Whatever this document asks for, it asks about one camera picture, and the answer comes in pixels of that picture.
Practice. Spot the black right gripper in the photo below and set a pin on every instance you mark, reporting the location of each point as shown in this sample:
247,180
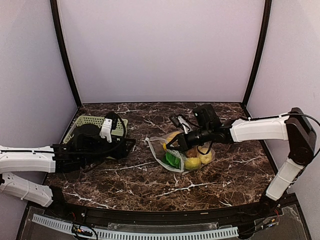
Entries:
184,144

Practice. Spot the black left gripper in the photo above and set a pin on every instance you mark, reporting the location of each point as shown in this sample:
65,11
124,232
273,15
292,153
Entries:
120,151

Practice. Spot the grey slotted cable duct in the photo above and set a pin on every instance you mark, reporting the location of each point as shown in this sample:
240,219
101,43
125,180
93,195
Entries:
117,231

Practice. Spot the clear zip top bag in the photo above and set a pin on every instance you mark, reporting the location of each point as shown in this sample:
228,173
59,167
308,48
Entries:
157,148

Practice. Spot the green fake vegetable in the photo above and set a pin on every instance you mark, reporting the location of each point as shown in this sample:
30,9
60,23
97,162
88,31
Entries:
172,160

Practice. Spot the pale yellow fake food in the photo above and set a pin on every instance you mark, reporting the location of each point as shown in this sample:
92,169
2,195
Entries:
207,158

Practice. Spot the yellow fake lemon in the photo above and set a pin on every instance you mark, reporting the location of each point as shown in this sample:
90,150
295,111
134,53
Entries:
192,163

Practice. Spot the brown fake food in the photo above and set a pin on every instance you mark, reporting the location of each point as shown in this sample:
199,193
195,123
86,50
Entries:
192,153

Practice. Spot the light green perforated basket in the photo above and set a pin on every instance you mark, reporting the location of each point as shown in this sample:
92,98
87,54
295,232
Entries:
94,120

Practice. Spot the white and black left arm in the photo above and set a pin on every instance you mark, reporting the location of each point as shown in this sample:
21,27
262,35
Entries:
56,158

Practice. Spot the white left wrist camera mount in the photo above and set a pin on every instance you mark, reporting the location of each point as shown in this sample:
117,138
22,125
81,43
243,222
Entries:
106,129

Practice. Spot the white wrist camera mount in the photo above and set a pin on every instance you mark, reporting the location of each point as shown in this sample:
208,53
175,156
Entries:
106,129
183,124

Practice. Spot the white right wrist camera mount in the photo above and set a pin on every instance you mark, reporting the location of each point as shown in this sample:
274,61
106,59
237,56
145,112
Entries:
183,124

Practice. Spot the black left frame post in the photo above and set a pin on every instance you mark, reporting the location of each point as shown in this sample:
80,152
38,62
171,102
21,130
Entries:
63,52

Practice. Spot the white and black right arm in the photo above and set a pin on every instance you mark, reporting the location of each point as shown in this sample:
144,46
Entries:
293,127

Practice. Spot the black frame post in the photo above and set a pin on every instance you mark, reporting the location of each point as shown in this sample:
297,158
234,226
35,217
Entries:
259,51
63,52

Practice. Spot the black front rail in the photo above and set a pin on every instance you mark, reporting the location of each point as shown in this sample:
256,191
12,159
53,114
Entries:
288,210

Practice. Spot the black right frame post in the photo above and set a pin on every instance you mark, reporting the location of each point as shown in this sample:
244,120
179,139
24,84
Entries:
259,51

